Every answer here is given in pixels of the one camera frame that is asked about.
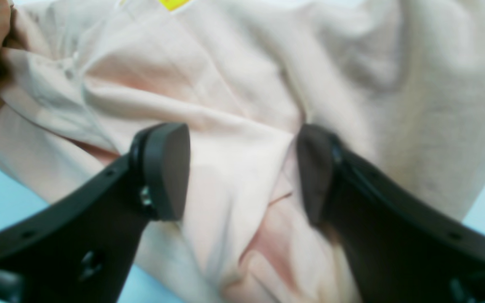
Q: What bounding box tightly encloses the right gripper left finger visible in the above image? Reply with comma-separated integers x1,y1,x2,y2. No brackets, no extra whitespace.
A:
0,123,191,303

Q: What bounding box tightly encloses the peach T-shirt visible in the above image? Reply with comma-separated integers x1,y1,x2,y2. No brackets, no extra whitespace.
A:
0,0,485,303

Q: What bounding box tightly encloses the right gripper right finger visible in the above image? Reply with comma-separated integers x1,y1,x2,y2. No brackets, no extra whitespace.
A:
298,125,485,303

